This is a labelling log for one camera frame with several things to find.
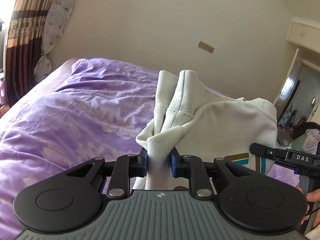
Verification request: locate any brown wall socket plate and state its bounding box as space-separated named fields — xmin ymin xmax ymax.
xmin=197 ymin=41 xmax=214 ymax=54

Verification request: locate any white printed t-shirt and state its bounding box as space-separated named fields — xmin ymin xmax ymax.
xmin=133 ymin=70 xmax=277 ymax=190

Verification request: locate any purple floral bed cover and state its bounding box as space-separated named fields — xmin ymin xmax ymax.
xmin=1 ymin=59 xmax=306 ymax=239

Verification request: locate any person's right hand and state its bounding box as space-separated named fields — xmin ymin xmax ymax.
xmin=296 ymin=184 xmax=320 ymax=229

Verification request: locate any white wardrobe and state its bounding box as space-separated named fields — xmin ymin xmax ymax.
xmin=272 ymin=16 xmax=320 ymax=120

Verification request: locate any brown striped curtain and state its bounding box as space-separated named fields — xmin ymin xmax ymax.
xmin=5 ymin=0 xmax=51 ymax=106

